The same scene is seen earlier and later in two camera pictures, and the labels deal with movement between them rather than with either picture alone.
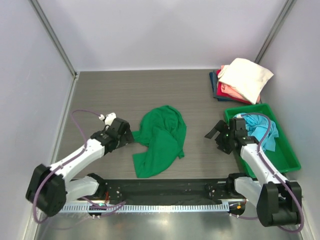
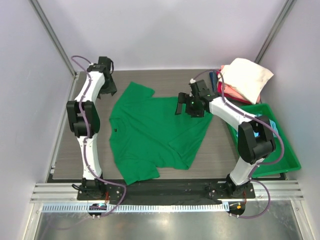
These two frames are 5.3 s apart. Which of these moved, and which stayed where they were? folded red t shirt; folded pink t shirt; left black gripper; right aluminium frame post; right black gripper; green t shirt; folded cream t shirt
Moved: right black gripper; green t shirt; left black gripper
Stayed: folded pink t shirt; folded red t shirt; folded cream t shirt; right aluminium frame post
